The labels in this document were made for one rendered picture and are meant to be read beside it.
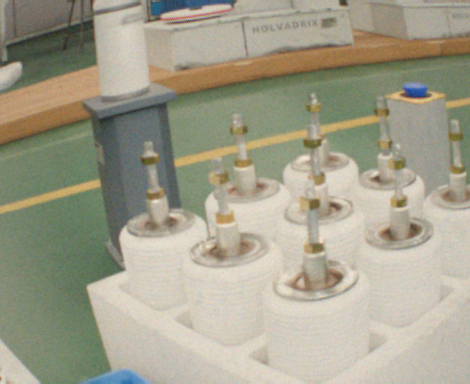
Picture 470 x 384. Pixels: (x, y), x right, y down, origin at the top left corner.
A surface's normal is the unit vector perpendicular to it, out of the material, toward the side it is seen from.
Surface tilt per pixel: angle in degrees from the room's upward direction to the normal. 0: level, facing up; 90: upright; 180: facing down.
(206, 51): 90
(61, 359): 0
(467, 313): 90
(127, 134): 90
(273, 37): 90
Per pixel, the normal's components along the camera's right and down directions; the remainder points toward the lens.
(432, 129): 0.62, 0.18
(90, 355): -0.12, -0.94
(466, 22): 0.38, 0.25
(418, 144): -0.77, 0.29
